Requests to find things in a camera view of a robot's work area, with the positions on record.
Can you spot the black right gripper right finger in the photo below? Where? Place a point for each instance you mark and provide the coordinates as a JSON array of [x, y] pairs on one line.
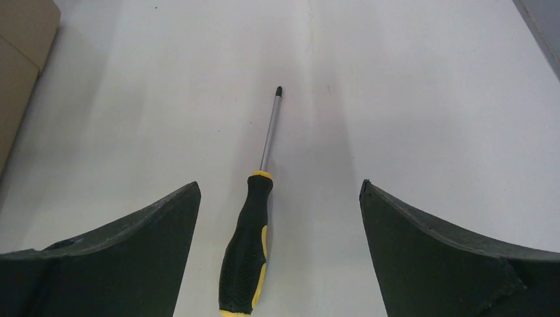
[[426, 266]]

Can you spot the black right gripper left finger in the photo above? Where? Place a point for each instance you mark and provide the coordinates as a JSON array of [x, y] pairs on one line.
[[133, 266]]

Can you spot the black yellow screwdriver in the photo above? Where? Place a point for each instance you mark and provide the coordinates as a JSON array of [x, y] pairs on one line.
[[245, 261]]

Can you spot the tan plastic toolbox bin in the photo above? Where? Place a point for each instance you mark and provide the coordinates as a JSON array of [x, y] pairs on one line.
[[28, 29]]

